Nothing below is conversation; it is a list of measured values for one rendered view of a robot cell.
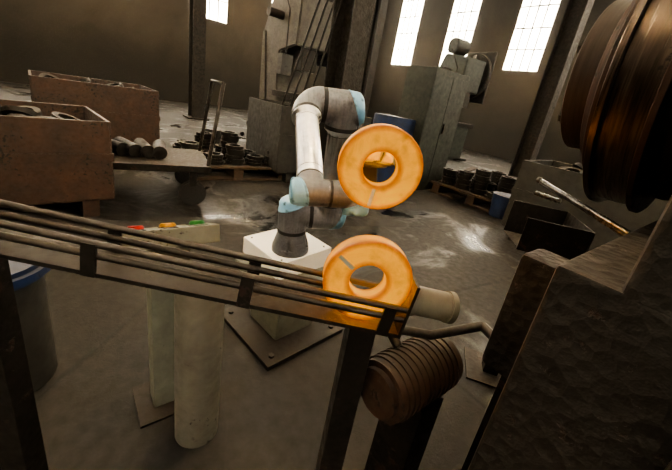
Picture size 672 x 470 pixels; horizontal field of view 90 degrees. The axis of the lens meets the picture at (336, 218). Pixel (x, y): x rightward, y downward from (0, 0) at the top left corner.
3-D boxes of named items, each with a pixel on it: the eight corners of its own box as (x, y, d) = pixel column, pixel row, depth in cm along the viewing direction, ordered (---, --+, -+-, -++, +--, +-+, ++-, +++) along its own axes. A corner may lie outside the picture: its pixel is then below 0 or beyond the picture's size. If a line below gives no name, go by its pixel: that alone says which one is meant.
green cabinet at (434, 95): (383, 181, 467) (408, 65, 416) (415, 180, 510) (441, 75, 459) (409, 191, 433) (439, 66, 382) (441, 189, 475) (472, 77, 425)
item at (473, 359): (507, 355, 157) (569, 211, 132) (519, 398, 133) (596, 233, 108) (463, 340, 161) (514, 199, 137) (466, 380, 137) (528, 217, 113)
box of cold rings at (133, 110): (143, 145, 433) (141, 83, 408) (160, 160, 377) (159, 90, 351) (37, 142, 367) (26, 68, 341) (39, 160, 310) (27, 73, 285)
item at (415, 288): (399, 339, 60) (420, 288, 56) (396, 338, 60) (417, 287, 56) (391, 313, 67) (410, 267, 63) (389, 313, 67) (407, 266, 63)
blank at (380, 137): (436, 139, 59) (431, 136, 62) (352, 114, 57) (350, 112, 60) (406, 218, 64) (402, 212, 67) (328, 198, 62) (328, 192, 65)
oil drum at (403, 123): (412, 187, 458) (429, 121, 428) (382, 189, 422) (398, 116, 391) (382, 175, 500) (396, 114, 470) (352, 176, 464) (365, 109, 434)
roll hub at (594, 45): (612, 154, 79) (672, 20, 69) (570, 149, 62) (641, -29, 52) (585, 148, 83) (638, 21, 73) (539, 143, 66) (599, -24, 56)
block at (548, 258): (551, 384, 63) (607, 273, 54) (533, 402, 58) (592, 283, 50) (497, 347, 70) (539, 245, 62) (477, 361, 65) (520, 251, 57)
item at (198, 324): (223, 436, 100) (233, 287, 82) (180, 457, 92) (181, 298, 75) (210, 405, 108) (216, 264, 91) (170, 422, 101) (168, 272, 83)
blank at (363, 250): (363, 334, 61) (361, 323, 65) (430, 283, 58) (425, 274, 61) (304, 282, 57) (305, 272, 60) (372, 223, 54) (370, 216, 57)
